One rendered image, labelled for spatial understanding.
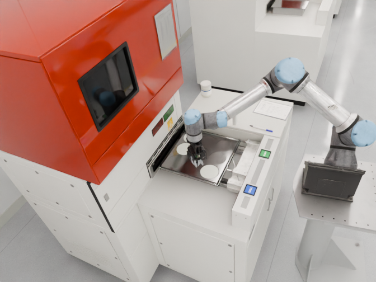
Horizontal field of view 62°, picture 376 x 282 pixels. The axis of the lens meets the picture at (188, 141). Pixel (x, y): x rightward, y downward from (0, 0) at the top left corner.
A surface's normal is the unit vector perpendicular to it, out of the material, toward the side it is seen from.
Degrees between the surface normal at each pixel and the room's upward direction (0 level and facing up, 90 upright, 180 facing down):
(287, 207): 0
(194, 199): 0
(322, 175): 90
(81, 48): 90
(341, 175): 90
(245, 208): 0
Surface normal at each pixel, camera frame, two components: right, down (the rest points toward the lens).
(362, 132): 0.07, 0.10
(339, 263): -0.29, 0.68
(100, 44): 0.90, 0.22
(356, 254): -0.11, -0.73
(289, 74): -0.13, -0.08
